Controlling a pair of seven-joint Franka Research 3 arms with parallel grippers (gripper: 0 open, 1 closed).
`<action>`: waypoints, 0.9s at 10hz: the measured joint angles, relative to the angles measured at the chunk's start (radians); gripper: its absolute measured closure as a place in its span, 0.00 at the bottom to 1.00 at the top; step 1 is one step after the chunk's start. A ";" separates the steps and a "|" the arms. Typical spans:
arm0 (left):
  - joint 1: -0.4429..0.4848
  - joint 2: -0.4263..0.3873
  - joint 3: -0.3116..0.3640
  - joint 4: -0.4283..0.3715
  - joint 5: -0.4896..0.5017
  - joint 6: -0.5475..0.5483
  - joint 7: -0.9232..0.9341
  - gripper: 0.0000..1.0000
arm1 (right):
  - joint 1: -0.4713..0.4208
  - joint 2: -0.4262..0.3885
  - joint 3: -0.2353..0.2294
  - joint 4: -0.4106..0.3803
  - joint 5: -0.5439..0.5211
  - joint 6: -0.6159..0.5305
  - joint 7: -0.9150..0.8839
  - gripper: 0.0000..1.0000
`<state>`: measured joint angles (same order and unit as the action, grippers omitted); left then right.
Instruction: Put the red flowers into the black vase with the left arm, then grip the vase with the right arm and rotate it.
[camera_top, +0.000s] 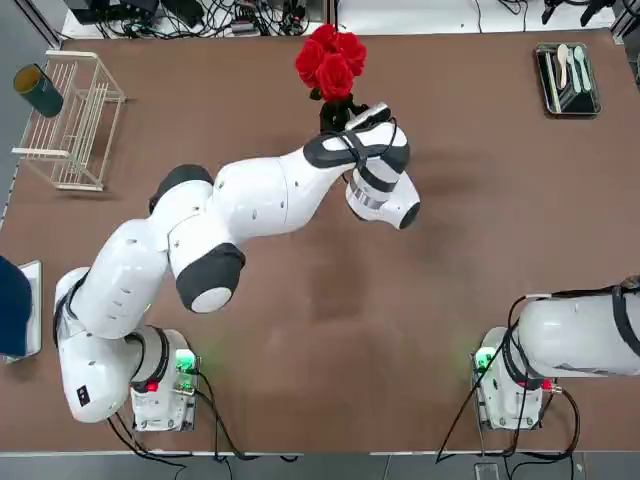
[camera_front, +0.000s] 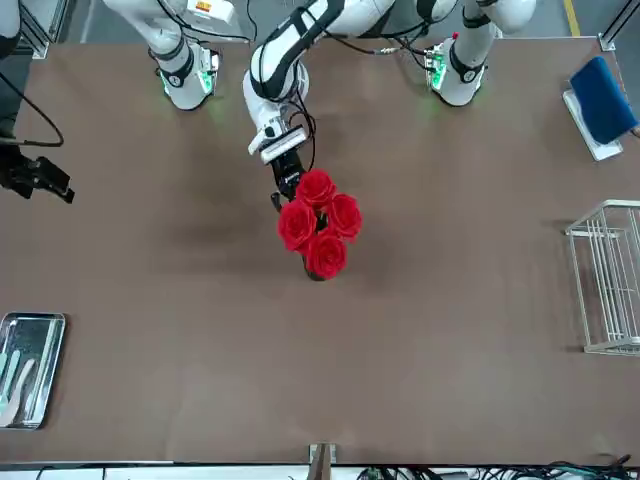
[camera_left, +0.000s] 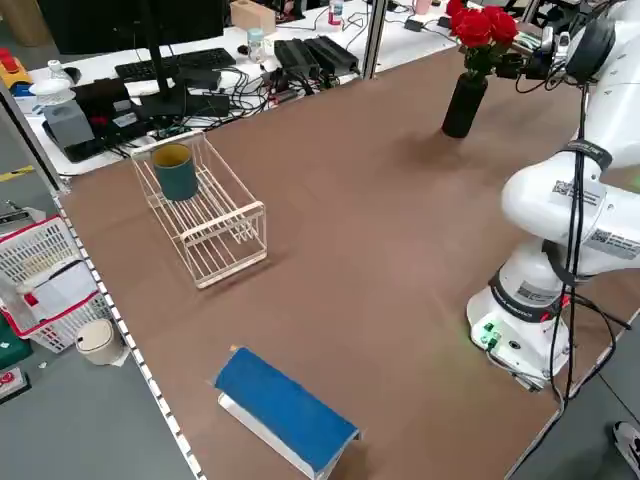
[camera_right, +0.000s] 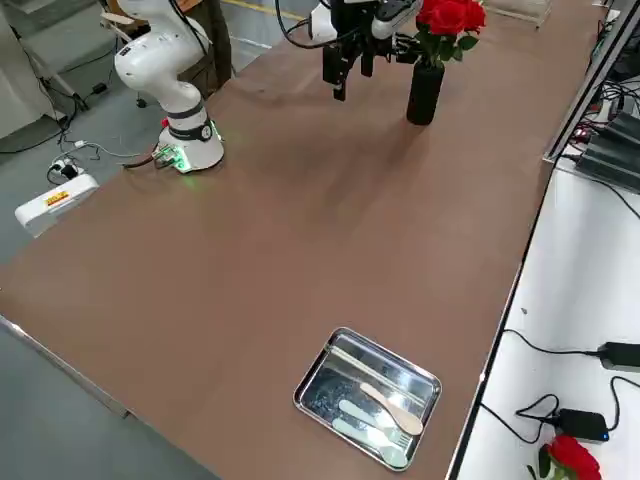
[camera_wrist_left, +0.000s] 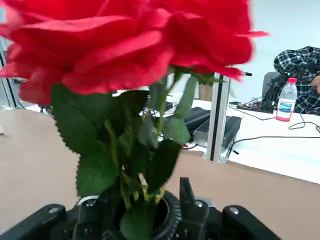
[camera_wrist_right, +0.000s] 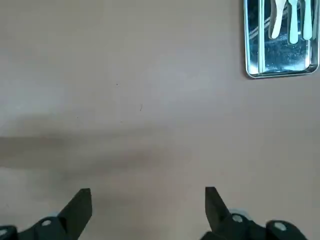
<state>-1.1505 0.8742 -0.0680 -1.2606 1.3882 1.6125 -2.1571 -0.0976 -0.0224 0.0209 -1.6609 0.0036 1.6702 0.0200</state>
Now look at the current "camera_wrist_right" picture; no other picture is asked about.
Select cream plastic spoon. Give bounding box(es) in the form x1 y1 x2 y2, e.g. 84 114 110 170
271 0 286 40

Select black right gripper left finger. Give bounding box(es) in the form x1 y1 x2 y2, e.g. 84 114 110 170
0 187 93 240

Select thin metal chopstick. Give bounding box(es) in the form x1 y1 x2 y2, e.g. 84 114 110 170
261 0 267 73
258 0 263 73

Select pale green plastic utensil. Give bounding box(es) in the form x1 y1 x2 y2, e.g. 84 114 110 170
288 0 299 45
302 0 313 41

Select silver metal tray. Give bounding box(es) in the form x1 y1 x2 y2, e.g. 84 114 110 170
243 0 320 80

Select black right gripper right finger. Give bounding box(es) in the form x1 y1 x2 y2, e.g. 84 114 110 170
199 186 309 240

